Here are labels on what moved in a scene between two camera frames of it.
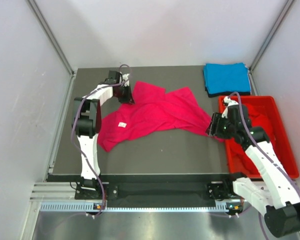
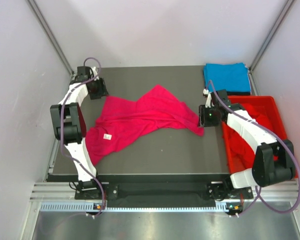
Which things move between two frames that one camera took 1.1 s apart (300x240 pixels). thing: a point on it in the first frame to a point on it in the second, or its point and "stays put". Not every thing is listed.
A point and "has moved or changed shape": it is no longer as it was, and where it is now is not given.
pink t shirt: [155, 111] has moved or changed shape
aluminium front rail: [52, 192] stays put
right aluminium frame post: [285, 10] stays put
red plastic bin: [264, 113] stays put
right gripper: [213, 129] to [203, 121]
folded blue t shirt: [222, 78] stays put
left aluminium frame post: [52, 36] stays put
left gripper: [128, 98] to [102, 90]
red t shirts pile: [239, 158] stays put
